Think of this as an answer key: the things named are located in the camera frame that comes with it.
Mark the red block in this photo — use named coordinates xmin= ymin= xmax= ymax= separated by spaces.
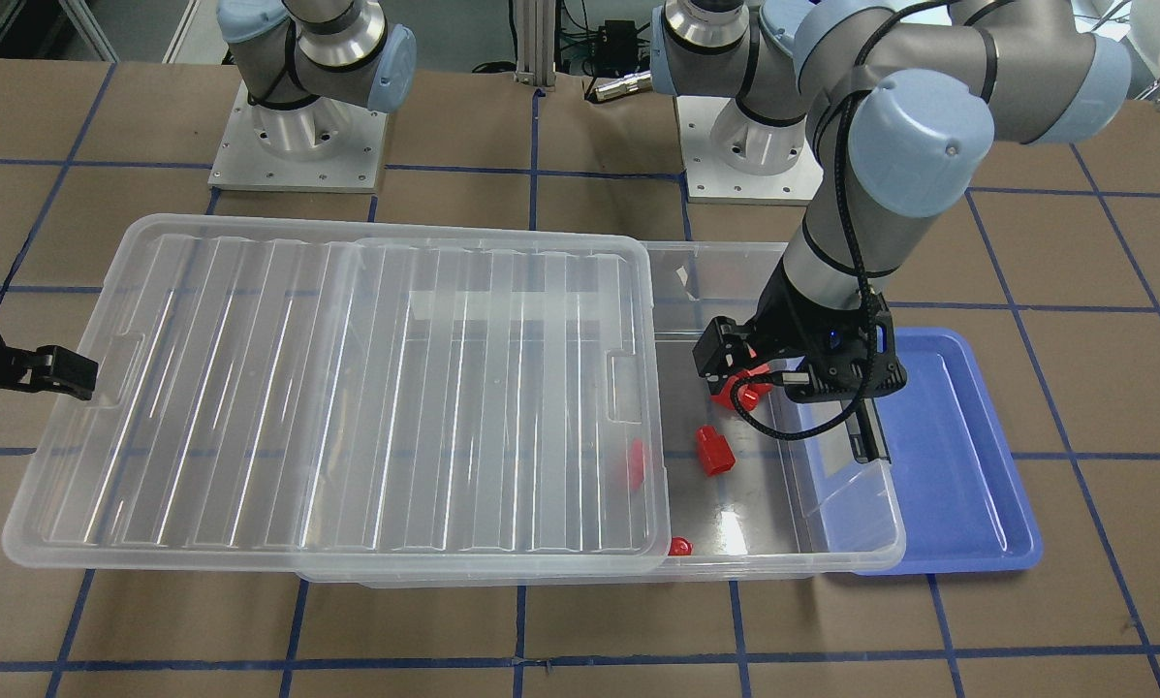
xmin=696 ymin=426 xmax=737 ymax=478
xmin=709 ymin=364 xmax=774 ymax=412
xmin=625 ymin=438 xmax=646 ymax=493
xmin=668 ymin=536 xmax=694 ymax=557

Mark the clear plastic box lid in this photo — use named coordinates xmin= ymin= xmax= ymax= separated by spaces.
xmin=2 ymin=215 xmax=670 ymax=587

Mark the clear plastic storage box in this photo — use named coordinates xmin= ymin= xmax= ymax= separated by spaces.
xmin=298 ymin=240 xmax=907 ymax=588

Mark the blue plastic tray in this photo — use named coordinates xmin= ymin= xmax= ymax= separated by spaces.
xmin=800 ymin=328 xmax=1042 ymax=576

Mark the red block in box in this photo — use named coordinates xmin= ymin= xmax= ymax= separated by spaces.
xmin=696 ymin=426 xmax=737 ymax=478

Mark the red block at box edge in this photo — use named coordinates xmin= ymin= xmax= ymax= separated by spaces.
xmin=668 ymin=536 xmax=694 ymax=557

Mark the red block under lid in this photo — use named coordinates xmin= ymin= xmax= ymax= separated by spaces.
xmin=625 ymin=438 xmax=646 ymax=493

